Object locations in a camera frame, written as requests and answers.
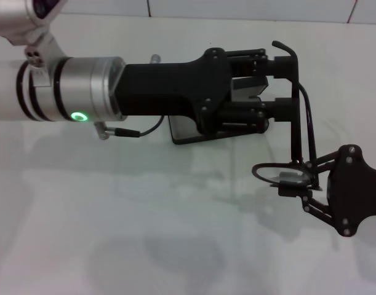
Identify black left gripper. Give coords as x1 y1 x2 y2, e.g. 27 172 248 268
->
114 47 235 135

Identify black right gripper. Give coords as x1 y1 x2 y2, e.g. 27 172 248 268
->
278 143 376 238

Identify black glasses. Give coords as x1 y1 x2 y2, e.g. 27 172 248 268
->
251 40 323 191

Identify black glasses case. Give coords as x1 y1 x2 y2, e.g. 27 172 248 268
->
168 75 270 146

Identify black cable with silver plug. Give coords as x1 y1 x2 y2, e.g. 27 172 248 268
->
93 116 166 141

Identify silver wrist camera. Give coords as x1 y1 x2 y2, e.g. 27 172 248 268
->
0 0 68 67

